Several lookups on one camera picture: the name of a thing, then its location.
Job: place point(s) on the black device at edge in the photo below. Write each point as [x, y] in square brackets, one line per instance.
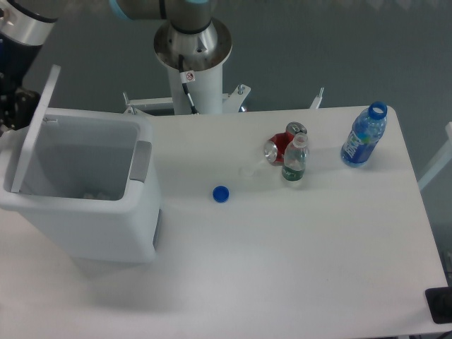
[439, 303]

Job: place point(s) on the white trash can lid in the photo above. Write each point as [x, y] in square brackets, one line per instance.
[34, 129]

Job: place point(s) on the clear green-label water bottle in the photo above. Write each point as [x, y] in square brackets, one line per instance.
[295, 158]

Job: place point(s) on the blue drink bottle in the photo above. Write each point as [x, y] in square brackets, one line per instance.
[367, 130]

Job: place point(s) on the white metal base frame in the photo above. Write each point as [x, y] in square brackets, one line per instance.
[233, 102]

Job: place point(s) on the blue bottle cap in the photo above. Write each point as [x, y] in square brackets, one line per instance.
[220, 194]

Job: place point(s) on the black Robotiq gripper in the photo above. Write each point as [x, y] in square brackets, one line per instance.
[18, 105]

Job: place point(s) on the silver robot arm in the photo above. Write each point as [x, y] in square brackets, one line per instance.
[191, 44]

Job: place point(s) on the crushed red soda can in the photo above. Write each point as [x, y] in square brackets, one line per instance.
[274, 148]

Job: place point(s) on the clear white bottle cap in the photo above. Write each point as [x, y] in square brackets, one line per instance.
[247, 171]

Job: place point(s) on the white furniture leg right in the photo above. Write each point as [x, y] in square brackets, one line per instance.
[440, 159]

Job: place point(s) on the white plastic trash can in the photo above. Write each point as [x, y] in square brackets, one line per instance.
[87, 181]

